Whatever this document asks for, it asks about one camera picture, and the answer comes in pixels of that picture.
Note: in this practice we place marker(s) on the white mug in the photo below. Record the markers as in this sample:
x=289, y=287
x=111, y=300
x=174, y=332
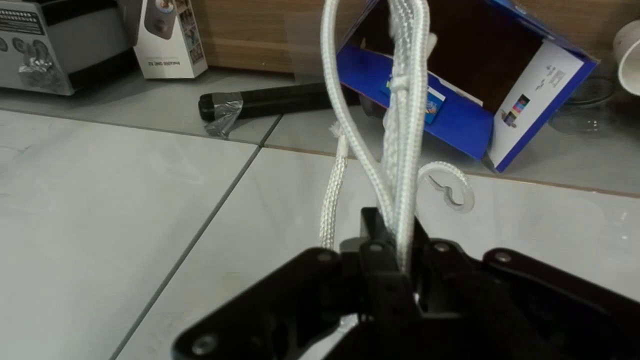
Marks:
x=631, y=56

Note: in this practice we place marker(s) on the small white product box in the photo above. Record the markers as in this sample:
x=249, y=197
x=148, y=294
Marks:
x=170, y=41

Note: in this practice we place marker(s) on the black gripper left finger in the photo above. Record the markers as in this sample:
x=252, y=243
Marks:
x=320, y=300

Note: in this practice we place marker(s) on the blue cardboard box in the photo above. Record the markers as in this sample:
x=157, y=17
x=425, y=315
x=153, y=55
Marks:
x=460, y=126

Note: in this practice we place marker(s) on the grey toaster with label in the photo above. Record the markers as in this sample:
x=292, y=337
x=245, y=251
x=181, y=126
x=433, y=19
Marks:
x=41, y=47

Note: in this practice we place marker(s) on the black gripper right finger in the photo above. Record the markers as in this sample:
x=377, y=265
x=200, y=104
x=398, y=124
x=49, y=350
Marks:
x=521, y=306

